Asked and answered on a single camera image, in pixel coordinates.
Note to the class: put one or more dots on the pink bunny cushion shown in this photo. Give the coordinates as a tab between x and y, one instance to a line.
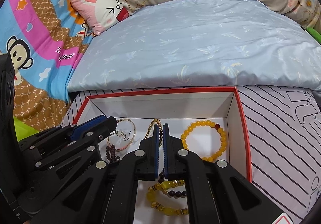
100	15

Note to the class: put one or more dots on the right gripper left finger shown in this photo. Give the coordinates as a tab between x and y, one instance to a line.
123	179

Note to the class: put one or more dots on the light blue pillow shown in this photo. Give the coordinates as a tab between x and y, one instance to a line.
200	43

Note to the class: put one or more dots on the colourful cartoon monkey blanket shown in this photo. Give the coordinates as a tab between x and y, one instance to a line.
46	40

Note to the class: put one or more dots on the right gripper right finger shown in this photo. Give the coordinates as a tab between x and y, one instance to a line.
198	175

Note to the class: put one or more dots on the grey striped bed sheet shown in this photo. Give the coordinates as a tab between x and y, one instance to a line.
284	138

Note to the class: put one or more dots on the red white cardboard box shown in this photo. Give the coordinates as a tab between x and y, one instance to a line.
178	107

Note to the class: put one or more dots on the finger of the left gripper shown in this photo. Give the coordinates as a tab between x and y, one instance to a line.
56	138
46	162

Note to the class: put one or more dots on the green plastic object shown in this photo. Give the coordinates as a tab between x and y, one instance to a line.
314	33

